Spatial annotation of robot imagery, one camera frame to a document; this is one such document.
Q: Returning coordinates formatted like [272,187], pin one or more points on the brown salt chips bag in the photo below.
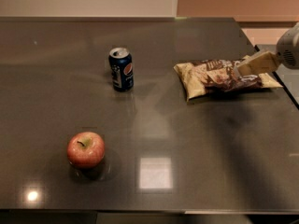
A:
[208,76]

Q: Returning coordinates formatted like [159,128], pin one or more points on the red apple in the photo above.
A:
[85,150]

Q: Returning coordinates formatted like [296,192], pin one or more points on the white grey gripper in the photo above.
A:
[288,49]

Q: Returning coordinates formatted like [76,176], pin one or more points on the blue pepsi can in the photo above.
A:
[121,65]

